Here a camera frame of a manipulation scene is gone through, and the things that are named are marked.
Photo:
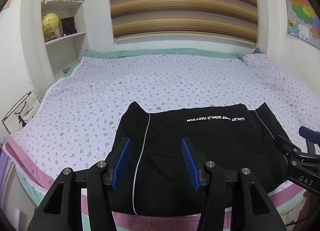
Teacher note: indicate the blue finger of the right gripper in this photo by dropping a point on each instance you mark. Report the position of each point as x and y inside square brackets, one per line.
[310, 135]

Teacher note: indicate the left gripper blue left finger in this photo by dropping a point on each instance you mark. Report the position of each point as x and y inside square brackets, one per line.
[119, 162]

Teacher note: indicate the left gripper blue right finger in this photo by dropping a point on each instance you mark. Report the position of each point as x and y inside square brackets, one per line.
[192, 164]

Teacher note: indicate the black jacket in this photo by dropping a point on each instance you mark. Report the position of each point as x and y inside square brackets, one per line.
[165, 176]

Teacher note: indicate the floral white bed quilt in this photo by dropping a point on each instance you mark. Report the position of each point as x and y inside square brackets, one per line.
[76, 123]

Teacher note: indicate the black white poster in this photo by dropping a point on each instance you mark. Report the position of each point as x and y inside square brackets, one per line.
[21, 113]

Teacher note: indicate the brown striped window blind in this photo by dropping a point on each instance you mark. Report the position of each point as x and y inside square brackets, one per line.
[230, 19]

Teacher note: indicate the yellow globe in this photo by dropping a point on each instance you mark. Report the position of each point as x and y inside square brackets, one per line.
[50, 22]

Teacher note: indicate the white corner bookshelf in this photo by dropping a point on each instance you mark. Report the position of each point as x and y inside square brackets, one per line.
[67, 44]

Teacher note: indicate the colourful wall map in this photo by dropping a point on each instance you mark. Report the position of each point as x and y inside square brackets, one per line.
[302, 21]

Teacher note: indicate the black picture frame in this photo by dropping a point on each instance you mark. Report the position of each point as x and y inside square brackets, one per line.
[67, 26]

